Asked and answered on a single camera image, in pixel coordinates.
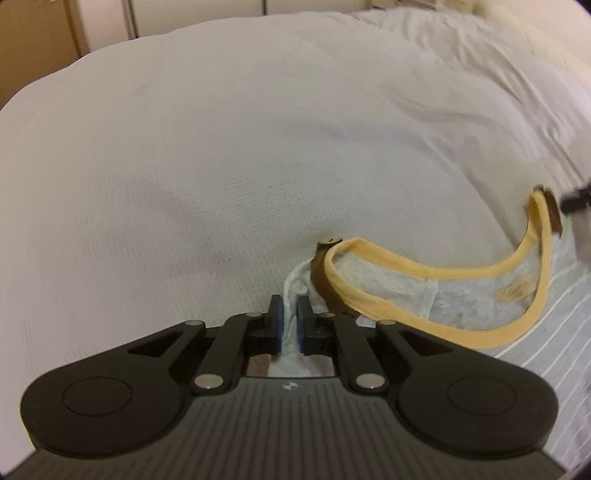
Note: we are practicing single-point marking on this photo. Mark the striped grey t-shirt yellow collar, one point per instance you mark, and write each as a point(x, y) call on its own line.
point(531, 309)

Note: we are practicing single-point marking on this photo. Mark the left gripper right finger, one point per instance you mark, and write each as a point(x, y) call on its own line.
point(338, 337)

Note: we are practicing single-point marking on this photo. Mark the wooden door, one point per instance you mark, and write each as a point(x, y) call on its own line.
point(37, 38)

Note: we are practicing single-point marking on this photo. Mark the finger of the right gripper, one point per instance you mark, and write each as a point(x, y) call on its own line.
point(576, 201)

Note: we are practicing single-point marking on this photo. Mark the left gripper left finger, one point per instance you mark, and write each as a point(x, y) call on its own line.
point(239, 338)

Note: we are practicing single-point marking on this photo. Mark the white wardrobe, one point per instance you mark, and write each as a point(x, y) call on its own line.
point(105, 23)

